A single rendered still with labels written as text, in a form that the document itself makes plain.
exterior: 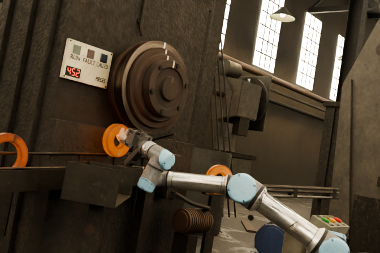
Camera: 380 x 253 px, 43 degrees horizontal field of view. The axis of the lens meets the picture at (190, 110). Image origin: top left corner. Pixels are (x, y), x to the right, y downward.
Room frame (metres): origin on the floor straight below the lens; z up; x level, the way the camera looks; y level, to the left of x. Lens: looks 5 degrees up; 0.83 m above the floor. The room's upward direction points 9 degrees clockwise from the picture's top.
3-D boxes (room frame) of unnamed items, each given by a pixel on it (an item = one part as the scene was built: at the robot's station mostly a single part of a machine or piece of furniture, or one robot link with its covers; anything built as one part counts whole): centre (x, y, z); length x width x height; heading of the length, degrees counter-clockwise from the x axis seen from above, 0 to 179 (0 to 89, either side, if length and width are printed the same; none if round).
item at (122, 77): (2.45, 0.20, 1.11); 0.47 x 0.06 x 0.47; 139
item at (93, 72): (2.27, 0.51, 1.15); 0.26 x 0.02 x 0.18; 139
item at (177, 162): (2.64, 0.06, 0.68); 0.11 x 0.08 x 0.24; 49
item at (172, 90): (2.39, 0.13, 1.11); 0.28 x 0.06 x 0.28; 139
